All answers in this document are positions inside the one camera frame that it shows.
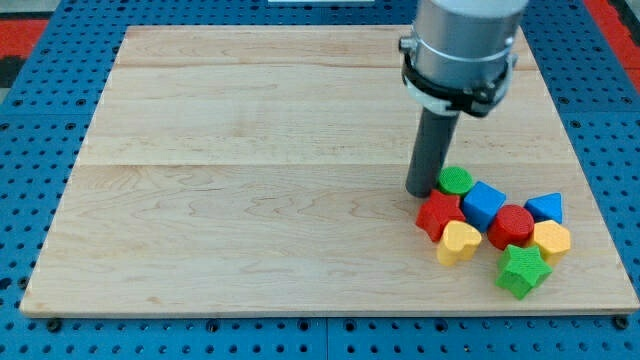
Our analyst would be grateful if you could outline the yellow pentagon block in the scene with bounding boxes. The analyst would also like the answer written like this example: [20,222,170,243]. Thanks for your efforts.
[525,220,572,267]

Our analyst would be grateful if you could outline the blue triangle block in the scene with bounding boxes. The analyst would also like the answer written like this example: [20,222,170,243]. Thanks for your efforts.
[524,192,563,224]

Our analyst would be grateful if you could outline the wooden board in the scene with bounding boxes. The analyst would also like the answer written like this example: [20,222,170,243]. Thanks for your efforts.
[20,26,639,318]

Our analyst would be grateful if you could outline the green star block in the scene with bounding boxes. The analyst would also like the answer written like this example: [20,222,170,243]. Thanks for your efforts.
[495,244,553,300]

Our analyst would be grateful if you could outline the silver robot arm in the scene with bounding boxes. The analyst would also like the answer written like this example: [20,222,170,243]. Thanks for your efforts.
[399,0,528,117]

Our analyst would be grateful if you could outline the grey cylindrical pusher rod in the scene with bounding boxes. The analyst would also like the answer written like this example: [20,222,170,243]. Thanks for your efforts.
[405,108,460,198]

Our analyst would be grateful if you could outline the yellow heart block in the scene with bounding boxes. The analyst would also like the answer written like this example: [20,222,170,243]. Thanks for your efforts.
[436,220,483,266]

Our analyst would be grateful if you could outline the blue cube block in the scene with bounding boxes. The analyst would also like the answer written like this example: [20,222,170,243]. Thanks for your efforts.
[461,181,507,233]

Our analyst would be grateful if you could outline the red star block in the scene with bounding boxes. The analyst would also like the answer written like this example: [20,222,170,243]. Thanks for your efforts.
[415,189,466,242]

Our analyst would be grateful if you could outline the green cylinder block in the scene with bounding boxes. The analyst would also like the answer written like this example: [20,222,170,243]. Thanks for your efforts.
[437,166,474,196]

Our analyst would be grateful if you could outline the red cylinder block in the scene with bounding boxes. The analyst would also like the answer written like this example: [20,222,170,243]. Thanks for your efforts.
[487,204,534,250]

